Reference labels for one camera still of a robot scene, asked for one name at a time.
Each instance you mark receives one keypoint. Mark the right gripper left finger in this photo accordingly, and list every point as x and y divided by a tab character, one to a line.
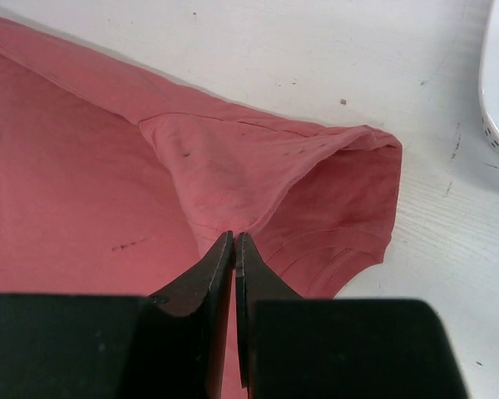
170	344

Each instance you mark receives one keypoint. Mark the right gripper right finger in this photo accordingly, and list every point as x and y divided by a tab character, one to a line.
294	347

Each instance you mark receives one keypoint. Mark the red t shirt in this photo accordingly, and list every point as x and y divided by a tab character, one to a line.
116	180

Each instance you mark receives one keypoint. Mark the white plastic basket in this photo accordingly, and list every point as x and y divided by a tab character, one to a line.
488	78

